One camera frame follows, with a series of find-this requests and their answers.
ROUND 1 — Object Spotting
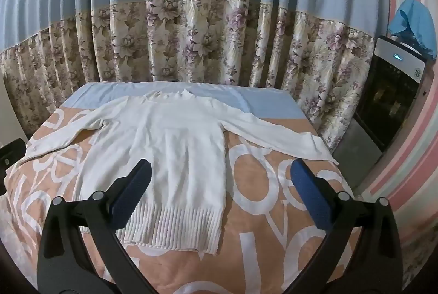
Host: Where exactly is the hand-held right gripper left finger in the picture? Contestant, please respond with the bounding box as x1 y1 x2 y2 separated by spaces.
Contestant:
36 159 153 294

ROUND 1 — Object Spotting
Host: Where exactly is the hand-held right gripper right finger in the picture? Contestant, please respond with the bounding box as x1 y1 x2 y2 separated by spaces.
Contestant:
286 158 404 294

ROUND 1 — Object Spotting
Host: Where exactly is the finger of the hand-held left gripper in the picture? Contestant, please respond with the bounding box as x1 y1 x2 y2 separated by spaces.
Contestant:
0 139 27 194

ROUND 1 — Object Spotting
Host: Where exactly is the white knit sweater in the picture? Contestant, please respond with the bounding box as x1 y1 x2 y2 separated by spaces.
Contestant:
15 89 339 255

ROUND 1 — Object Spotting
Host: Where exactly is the orange and blue printed blanket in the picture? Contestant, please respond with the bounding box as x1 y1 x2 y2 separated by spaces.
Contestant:
0 81 363 294

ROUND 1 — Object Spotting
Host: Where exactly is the grey water dispenser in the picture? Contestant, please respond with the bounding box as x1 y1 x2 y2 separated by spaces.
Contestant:
333 36 435 165

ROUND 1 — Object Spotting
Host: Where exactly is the blue cloth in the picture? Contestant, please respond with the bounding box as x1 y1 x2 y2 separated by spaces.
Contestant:
388 0 438 60

